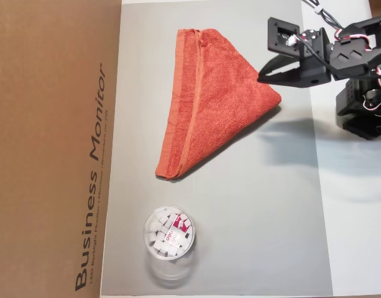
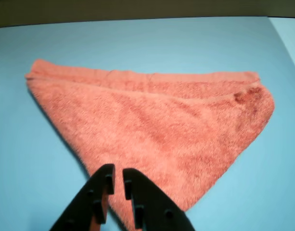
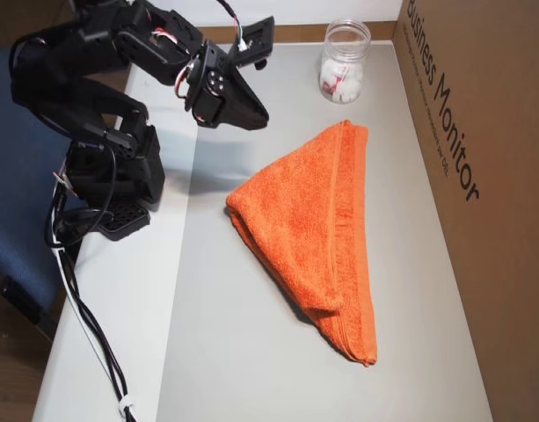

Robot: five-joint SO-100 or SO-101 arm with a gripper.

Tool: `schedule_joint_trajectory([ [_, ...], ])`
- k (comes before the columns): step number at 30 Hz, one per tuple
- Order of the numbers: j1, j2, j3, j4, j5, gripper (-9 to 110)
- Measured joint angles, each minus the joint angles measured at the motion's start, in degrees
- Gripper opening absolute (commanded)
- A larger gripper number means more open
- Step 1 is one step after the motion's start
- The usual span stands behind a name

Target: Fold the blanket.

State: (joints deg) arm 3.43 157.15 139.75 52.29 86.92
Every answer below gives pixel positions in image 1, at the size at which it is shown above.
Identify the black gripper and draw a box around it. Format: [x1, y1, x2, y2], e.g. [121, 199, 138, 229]
[257, 27, 334, 88]

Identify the black base cable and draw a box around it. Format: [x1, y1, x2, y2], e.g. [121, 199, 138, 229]
[301, 0, 346, 30]

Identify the orange terry towel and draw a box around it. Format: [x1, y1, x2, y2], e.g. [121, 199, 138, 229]
[155, 28, 283, 181]

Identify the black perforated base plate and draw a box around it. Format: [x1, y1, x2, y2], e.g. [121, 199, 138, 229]
[342, 119, 381, 141]

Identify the brown cardboard monitor box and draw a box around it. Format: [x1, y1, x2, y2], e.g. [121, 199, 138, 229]
[0, 0, 123, 298]

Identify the clear plastic jar with erasers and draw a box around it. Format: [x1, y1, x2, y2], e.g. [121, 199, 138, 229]
[142, 205, 200, 288]

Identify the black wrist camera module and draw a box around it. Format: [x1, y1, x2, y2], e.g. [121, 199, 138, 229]
[266, 17, 303, 59]

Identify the black camera cable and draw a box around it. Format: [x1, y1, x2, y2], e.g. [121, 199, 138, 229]
[303, 40, 337, 75]

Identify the grey desk mat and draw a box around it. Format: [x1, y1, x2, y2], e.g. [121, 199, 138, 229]
[99, 0, 334, 297]

